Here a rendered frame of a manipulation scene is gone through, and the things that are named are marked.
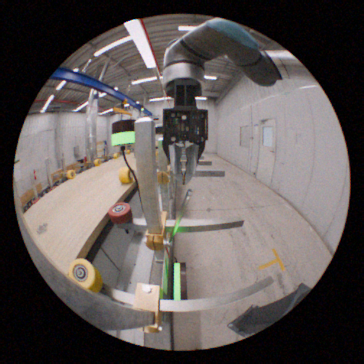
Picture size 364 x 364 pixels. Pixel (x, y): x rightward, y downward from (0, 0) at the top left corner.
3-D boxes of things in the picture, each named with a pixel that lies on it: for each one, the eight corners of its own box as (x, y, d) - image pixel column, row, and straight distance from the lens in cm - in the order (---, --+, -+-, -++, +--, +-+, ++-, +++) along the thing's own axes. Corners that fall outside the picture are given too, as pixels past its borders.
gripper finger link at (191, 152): (184, 193, 22) (185, 143, 19) (183, 182, 27) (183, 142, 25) (201, 193, 22) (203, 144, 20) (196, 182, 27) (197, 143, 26)
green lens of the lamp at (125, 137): (141, 141, 27) (141, 132, 27) (131, 142, 22) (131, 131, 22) (120, 144, 30) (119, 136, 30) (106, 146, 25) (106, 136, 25)
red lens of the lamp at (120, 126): (141, 131, 27) (141, 122, 28) (131, 129, 22) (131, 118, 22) (119, 134, 30) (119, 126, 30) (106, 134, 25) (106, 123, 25)
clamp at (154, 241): (167, 222, 42) (167, 211, 39) (165, 251, 33) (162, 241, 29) (152, 221, 43) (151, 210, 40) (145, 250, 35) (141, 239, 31)
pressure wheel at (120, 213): (139, 227, 46) (133, 201, 39) (134, 242, 41) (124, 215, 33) (122, 224, 49) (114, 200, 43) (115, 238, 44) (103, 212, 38)
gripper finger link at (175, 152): (167, 193, 22) (166, 144, 19) (170, 183, 27) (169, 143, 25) (184, 193, 22) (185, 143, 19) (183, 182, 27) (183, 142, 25)
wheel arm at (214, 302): (263, 279, 37) (271, 273, 34) (266, 287, 37) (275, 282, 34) (101, 283, 37) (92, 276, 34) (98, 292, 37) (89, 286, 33)
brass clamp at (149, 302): (165, 289, 31) (162, 285, 26) (164, 331, 31) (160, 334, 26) (141, 287, 32) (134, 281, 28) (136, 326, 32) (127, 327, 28)
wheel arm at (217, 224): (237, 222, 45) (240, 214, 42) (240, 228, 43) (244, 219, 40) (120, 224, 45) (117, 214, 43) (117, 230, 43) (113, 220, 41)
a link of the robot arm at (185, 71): (165, 82, 32) (203, 83, 32) (164, 97, 30) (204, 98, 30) (159, 63, 25) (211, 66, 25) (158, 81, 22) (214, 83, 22)
